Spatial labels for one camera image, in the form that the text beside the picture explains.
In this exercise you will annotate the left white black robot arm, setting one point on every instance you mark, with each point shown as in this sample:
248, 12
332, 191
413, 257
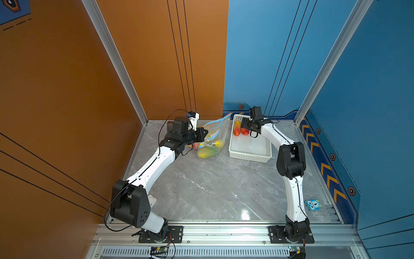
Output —
130, 203

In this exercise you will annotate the green circuit board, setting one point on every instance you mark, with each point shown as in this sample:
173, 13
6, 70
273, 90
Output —
160, 250
297, 250

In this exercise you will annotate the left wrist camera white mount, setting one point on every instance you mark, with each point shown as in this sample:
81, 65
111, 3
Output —
193, 118

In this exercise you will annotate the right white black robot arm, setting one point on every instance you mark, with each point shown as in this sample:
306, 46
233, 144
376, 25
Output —
291, 165

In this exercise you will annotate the blue owl toy block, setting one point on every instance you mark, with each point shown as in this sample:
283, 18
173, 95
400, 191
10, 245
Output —
313, 204

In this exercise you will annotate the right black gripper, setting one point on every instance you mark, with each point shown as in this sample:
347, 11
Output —
244, 122

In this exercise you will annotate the white perforated plastic basket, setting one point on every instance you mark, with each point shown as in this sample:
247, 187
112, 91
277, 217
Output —
245, 147

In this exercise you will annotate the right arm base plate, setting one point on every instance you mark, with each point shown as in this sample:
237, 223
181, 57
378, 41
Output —
279, 235

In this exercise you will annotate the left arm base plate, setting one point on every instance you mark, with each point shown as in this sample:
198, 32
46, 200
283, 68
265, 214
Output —
167, 234

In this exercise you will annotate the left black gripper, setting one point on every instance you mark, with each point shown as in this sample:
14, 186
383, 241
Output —
200, 136

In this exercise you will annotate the small white plastic object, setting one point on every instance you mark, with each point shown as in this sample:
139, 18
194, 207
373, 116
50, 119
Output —
152, 200

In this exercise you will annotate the aluminium rail frame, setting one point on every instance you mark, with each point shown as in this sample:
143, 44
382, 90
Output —
232, 239

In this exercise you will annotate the green mango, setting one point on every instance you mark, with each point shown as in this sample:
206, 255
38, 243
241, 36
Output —
207, 152

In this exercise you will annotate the red yellow mango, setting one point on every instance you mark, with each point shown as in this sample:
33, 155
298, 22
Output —
245, 132

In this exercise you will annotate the corner aluminium post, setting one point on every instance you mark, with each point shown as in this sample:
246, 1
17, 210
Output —
108, 42
352, 23

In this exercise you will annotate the left corner aluminium post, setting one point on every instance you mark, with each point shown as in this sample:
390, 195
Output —
108, 42

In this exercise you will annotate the clear zip-top bag blue zipper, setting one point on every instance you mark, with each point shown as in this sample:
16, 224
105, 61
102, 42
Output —
218, 130

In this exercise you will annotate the dark red wooden stand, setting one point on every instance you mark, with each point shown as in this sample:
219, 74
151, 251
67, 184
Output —
170, 126

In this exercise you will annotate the green circuit board right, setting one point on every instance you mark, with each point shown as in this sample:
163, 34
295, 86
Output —
297, 250

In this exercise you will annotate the red orange mango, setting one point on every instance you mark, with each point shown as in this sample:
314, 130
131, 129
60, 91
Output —
237, 128

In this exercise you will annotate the green circuit board left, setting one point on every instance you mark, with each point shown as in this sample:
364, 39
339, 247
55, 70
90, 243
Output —
160, 250

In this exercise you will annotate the right corner aluminium post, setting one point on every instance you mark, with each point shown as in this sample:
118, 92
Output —
352, 23

